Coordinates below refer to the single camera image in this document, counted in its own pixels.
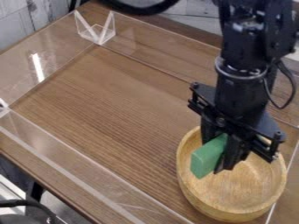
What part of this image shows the clear acrylic corner bracket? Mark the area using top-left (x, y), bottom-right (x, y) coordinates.
top-left (73, 10), bottom-right (116, 46)

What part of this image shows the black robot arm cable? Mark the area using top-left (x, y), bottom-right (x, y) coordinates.
top-left (100, 0), bottom-right (182, 16)

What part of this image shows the green rectangular block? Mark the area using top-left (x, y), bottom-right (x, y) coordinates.
top-left (190, 134), bottom-right (228, 179)

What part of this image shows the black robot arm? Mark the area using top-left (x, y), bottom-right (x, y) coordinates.
top-left (188, 0), bottom-right (296, 179)

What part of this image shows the brown wooden bowl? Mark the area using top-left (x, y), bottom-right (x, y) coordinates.
top-left (176, 128), bottom-right (286, 223)

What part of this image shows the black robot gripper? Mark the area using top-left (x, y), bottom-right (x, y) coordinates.
top-left (188, 57), bottom-right (285, 174)

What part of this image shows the black metal table leg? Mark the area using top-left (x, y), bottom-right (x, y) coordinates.
top-left (23, 181), bottom-right (46, 215)

